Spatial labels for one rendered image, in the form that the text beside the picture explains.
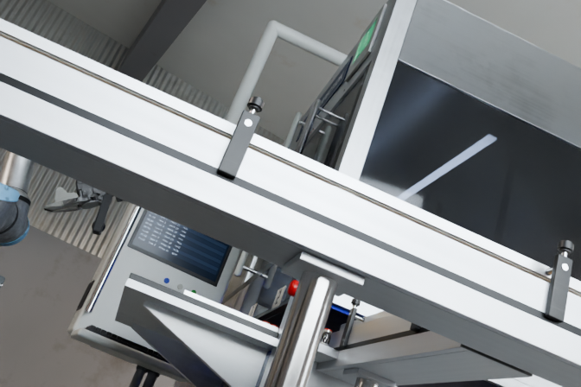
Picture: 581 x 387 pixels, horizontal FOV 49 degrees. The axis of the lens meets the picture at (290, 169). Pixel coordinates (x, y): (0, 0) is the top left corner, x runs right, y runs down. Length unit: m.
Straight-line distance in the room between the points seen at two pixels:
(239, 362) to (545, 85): 1.32
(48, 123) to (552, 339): 0.70
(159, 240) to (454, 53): 1.35
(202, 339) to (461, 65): 1.15
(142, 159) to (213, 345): 0.97
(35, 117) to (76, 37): 4.94
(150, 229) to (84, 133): 1.86
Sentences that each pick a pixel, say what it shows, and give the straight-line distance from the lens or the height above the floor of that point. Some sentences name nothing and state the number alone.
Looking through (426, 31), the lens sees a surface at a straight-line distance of 2.12.
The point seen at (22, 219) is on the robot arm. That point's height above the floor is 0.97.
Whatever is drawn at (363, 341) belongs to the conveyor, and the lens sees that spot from 1.40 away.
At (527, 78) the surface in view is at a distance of 2.24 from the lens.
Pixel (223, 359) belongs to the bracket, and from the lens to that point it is 1.69.
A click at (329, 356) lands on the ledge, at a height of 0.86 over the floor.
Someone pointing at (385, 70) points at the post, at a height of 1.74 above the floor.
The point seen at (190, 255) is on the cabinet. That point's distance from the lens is 2.66.
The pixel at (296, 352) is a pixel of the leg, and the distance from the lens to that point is 0.81.
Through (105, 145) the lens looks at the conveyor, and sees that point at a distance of 0.79.
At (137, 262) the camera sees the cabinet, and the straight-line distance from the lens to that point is 2.61.
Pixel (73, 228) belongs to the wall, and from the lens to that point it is 5.26.
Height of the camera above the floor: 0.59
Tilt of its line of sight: 25 degrees up
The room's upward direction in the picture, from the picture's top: 21 degrees clockwise
